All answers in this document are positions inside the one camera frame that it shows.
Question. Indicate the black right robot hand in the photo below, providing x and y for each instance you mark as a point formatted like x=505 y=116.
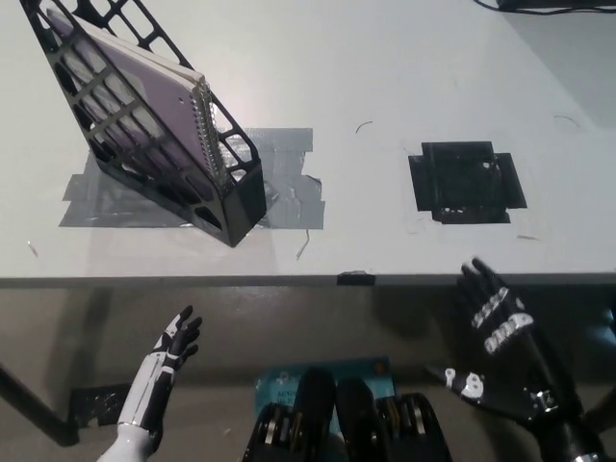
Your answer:
x=520 y=366

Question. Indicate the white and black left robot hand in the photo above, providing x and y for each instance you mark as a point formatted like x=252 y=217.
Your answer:
x=161 y=366

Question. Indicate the purple spiral notebook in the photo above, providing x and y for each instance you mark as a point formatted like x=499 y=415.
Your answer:
x=166 y=103

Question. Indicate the black floor tape patch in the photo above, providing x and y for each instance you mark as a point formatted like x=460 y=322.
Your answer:
x=96 y=404

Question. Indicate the black table leg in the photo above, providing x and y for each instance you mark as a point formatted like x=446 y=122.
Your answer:
x=38 y=406

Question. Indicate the black lattice file holder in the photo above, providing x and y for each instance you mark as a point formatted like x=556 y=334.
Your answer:
x=245 y=202

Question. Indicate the small black tape strip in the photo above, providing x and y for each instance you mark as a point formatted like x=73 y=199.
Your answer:
x=356 y=277

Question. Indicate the black tape square patch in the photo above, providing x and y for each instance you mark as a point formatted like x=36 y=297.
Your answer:
x=462 y=187

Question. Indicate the grey duct tape patch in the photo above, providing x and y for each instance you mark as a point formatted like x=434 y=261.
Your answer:
x=298 y=202

